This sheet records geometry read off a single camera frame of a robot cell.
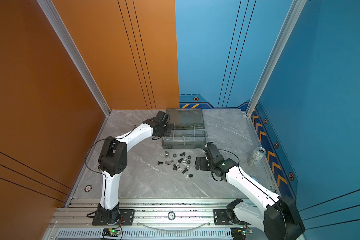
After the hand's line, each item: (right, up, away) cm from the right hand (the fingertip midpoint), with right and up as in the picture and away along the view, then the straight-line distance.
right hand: (200, 163), depth 84 cm
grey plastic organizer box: (-7, +18, +27) cm, 33 cm away
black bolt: (-24, -2, +8) cm, 26 cm away
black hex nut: (-16, +2, +12) cm, 20 cm away
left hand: (-19, +18, +16) cm, 31 cm away
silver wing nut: (-19, -2, +7) cm, 20 cm away
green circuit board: (-45, -30, -13) cm, 56 cm away
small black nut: (-5, -8, +3) cm, 10 cm away
